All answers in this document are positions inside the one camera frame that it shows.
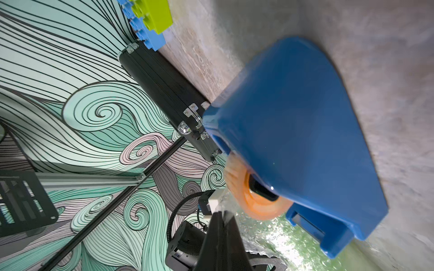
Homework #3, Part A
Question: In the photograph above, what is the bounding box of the black wall-mounted tray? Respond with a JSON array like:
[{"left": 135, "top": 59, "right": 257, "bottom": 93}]
[{"left": 1, "top": 170, "right": 59, "bottom": 238}]

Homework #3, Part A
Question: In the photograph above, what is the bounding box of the aluminium back rail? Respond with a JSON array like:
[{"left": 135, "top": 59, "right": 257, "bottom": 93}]
[{"left": 36, "top": 173, "right": 139, "bottom": 191}]

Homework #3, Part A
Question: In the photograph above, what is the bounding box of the blue toy brick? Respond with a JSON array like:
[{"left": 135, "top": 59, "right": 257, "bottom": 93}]
[{"left": 117, "top": 0, "right": 166, "bottom": 51}]

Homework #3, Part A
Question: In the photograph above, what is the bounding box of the black carrying case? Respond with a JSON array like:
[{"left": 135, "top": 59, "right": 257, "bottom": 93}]
[{"left": 118, "top": 42, "right": 222, "bottom": 162}]

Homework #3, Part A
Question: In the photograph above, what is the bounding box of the green toy brick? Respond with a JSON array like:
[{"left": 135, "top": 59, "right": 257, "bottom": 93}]
[{"left": 132, "top": 0, "right": 173, "bottom": 34}]

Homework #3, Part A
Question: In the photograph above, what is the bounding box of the blue tape dispenser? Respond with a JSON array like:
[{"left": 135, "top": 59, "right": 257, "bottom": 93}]
[{"left": 202, "top": 37, "right": 388, "bottom": 259}]

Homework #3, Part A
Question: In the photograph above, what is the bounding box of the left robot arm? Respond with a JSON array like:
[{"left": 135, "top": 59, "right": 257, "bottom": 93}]
[{"left": 165, "top": 190, "right": 215, "bottom": 271}]

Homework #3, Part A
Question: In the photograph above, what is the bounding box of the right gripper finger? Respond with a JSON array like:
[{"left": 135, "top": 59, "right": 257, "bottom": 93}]
[{"left": 193, "top": 212, "right": 253, "bottom": 271}]

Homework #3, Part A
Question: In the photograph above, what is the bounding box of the clear bubble wrap sheet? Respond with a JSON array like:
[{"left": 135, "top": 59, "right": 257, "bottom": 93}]
[{"left": 217, "top": 189, "right": 380, "bottom": 271}]

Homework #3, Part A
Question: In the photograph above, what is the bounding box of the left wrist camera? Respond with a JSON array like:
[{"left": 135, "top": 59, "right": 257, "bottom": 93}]
[{"left": 198, "top": 189, "right": 227, "bottom": 216}]

